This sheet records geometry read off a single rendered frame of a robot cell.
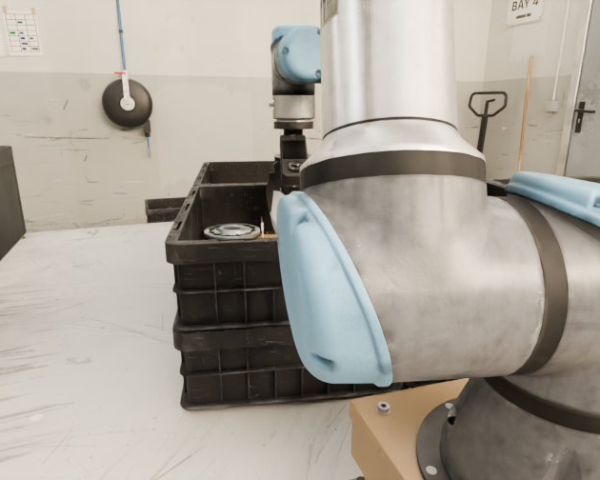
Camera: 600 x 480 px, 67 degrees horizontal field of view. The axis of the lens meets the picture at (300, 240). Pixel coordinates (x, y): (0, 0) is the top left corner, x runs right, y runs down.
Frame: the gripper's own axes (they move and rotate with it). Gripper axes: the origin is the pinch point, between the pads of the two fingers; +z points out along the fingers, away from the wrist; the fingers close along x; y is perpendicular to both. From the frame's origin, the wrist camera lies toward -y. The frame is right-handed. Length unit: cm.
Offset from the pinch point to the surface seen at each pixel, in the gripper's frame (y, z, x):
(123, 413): -30.8, 15.4, 23.0
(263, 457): -39.1, 15.4, 4.9
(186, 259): -32.5, -5.8, 13.2
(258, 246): -31.7, -7.0, 5.1
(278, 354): -30.2, 7.8, 3.1
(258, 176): 46.9, -3.9, 8.5
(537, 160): 312, 21, -225
